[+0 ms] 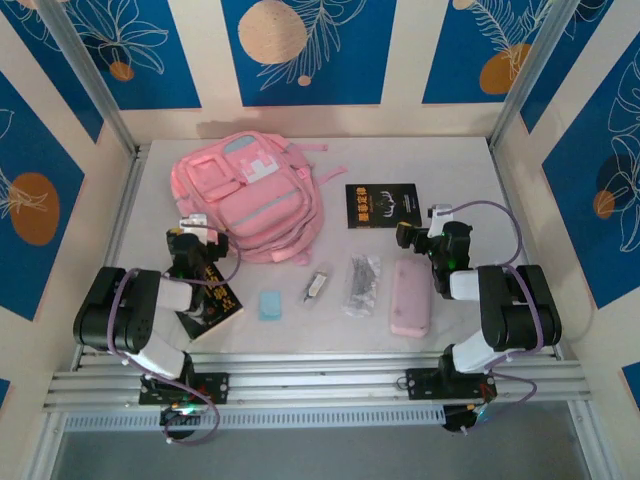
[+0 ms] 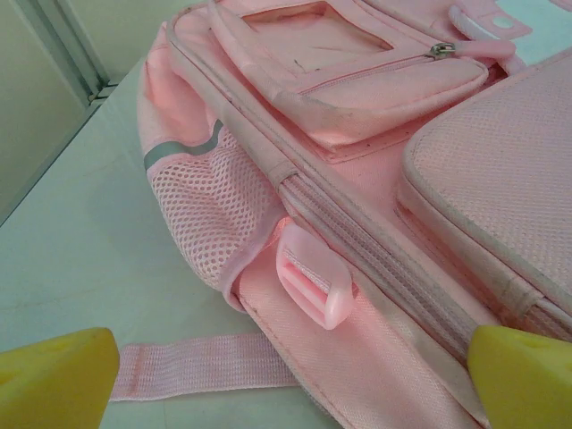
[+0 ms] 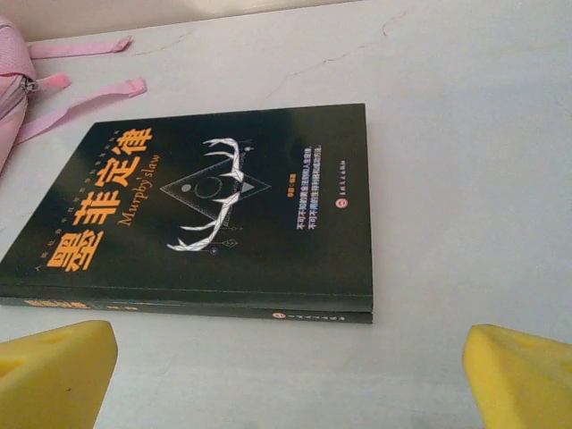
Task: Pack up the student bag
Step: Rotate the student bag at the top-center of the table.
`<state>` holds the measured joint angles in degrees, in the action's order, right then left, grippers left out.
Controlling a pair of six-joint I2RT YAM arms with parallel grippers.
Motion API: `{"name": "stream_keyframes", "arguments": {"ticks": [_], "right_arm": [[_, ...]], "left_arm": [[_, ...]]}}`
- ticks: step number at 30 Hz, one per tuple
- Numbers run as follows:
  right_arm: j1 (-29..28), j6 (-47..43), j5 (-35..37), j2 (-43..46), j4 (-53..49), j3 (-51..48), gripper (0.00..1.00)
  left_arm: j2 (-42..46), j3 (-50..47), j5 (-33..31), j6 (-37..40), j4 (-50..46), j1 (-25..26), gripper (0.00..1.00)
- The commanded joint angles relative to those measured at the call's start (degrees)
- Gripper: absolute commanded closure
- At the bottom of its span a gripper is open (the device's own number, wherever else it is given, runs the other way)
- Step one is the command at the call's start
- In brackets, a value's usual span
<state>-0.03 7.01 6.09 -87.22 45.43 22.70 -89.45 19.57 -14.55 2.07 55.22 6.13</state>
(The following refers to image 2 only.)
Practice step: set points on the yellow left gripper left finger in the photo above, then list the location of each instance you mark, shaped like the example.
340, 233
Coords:
49, 384

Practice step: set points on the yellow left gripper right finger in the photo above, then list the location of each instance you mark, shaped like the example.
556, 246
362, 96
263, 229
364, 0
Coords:
527, 389

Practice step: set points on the pink student backpack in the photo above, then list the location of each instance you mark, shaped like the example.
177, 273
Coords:
357, 111

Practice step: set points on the aluminium frame corner post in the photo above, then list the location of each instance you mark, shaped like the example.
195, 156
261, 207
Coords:
67, 36

